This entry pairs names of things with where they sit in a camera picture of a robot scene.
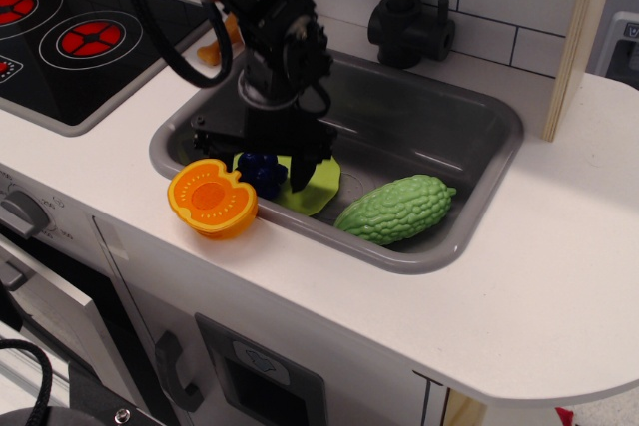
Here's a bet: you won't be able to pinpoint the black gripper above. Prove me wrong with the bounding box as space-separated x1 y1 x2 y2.
191 100 337 193

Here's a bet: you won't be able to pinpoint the blue toy blueberries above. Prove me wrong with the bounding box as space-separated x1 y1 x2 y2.
236 153 288 200

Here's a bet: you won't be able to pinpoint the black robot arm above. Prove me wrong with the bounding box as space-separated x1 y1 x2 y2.
192 0 336 192

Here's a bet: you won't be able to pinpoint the light green toy plate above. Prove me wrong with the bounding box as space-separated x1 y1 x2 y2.
233 155 341 216

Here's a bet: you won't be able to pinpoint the grey toy sink basin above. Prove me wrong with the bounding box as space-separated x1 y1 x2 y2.
150 53 523 274

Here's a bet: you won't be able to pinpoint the orange toy pumpkin half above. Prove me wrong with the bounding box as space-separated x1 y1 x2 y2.
167 159 258 239

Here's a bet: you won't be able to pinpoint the brown toy chicken drumstick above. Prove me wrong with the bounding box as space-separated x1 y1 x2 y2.
197 14 244 66

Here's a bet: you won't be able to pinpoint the green toy bitter gourd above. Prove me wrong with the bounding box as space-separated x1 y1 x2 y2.
333 175 457 246

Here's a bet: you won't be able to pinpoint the black toy faucet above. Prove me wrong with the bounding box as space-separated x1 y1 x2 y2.
367 0 455 69

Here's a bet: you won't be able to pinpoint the black toy stove top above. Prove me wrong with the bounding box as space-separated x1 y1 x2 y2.
0 0 223 138

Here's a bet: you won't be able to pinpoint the grey dishwasher panel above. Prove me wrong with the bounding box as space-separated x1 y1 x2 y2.
195 313 328 425

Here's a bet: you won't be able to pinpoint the grey oven knob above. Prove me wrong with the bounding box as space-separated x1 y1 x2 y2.
1 191 51 239

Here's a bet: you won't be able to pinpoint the oven door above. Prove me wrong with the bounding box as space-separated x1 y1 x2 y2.
1 237 144 406

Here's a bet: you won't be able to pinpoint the grey background appliance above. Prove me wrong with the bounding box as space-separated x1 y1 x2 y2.
594 11 638 90

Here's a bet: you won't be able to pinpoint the wooden side panel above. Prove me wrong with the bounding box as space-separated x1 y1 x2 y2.
540 0 606 143

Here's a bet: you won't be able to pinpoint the grey cabinet door handle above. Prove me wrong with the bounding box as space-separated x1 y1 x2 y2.
154 330 204 413

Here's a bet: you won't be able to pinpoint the black braided cable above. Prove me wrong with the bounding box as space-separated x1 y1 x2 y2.
0 0 236 426

